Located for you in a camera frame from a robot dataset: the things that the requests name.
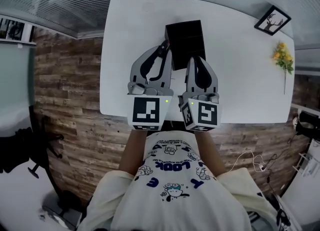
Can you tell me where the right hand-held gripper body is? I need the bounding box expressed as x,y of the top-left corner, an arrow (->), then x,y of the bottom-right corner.
177,92 -> 224,133

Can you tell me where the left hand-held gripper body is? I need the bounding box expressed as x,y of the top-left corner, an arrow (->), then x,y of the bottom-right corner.
126,81 -> 175,132

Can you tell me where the black box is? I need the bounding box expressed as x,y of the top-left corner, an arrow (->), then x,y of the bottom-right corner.
164,19 -> 207,72

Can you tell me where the person's right forearm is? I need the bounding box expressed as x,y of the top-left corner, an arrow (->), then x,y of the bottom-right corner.
194,129 -> 227,177

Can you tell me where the person's left forearm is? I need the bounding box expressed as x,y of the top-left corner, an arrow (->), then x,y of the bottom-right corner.
117,128 -> 149,179

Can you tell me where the yellow artificial flower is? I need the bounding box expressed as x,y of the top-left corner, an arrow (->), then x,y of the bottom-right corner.
271,41 -> 295,96

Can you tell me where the black framed deer picture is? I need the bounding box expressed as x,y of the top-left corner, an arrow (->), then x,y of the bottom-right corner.
253,4 -> 293,37

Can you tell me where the white printed t-shirt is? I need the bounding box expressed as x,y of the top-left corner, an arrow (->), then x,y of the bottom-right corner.
112,129 -> 252,231

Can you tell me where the green glass panel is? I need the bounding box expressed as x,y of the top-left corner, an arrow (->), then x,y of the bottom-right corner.
0,40 -> 37,139

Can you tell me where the black metal railing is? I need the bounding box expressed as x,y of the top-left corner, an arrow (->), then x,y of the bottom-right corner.
0,17 -> 36,42

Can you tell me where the black office chair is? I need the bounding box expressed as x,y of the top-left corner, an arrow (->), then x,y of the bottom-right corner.
0,116 -> 65,180

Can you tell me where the white cable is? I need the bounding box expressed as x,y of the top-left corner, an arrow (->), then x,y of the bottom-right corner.
228,149 -> 266,174

